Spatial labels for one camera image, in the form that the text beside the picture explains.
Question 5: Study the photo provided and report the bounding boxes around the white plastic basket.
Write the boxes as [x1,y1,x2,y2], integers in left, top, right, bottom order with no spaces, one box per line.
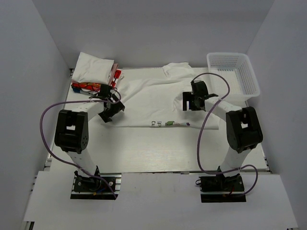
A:
[207,52,260,103]

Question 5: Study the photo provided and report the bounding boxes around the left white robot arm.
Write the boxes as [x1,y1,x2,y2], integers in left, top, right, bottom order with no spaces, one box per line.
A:
[55,84,125,177]

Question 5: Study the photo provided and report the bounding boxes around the red printed t shirt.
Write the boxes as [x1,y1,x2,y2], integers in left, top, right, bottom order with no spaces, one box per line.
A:
[71,69,123,95]

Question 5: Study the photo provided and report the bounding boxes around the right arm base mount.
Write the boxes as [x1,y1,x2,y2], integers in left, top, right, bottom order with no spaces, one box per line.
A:
[195,171,246,203]

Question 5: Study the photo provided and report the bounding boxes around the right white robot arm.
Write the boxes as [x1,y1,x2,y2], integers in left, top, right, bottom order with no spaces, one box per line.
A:
[182,81,263,177]

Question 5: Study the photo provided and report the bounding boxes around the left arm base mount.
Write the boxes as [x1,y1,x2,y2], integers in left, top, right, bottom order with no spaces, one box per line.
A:
[70,171,122,200]

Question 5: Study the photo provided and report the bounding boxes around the white t shirt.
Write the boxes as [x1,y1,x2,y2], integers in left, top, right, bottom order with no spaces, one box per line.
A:
[111,62,220,129]
[72,52,114,84]

